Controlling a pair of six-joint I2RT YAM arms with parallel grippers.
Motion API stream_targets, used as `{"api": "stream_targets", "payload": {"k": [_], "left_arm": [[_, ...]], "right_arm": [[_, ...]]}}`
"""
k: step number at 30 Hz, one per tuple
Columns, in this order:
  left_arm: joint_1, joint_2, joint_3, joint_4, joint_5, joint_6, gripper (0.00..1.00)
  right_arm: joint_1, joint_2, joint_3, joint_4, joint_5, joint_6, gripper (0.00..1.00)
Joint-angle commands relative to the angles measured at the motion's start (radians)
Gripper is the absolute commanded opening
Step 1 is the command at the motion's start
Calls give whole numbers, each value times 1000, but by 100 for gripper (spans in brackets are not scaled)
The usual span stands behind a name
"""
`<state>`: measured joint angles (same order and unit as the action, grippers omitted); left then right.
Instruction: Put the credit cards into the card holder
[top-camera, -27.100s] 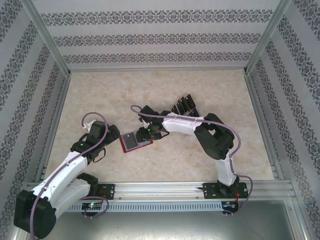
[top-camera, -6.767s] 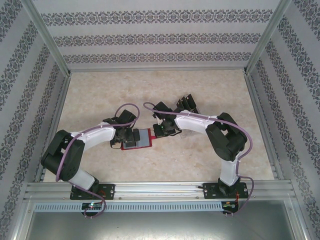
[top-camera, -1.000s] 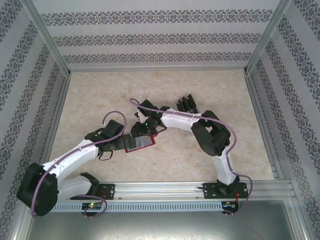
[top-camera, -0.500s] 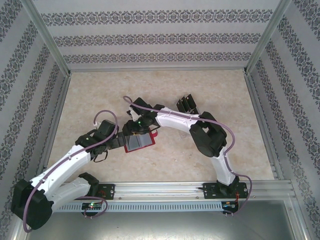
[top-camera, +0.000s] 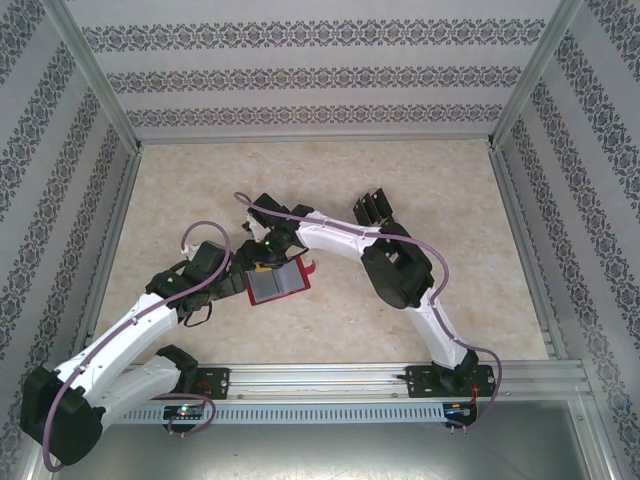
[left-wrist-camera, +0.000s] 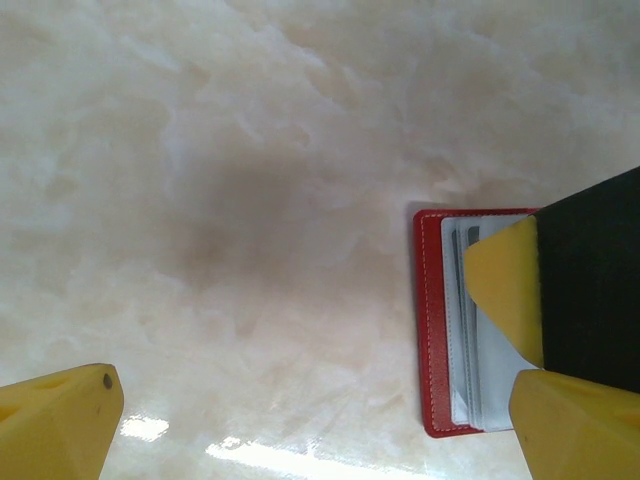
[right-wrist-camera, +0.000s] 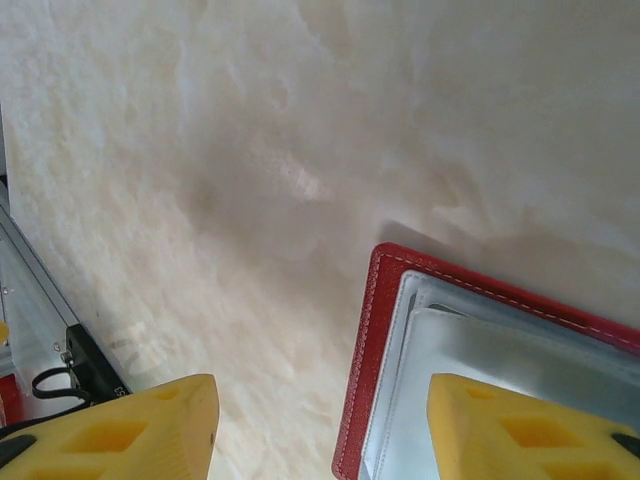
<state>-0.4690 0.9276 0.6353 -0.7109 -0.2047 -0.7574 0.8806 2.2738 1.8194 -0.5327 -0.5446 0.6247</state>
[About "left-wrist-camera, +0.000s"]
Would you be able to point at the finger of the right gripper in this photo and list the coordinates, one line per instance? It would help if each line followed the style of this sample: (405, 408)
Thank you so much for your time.
(575, 280)

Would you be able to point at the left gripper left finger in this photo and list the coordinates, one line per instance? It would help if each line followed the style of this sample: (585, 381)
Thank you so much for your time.
(55, 425)

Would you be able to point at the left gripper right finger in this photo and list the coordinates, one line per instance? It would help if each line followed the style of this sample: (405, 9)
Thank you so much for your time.
(585, 440)

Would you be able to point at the black credit card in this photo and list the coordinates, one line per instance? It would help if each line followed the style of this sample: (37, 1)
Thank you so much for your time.
(473, 237)

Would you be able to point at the red card holder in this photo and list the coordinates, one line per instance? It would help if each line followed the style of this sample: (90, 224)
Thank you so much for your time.
(432, 325)

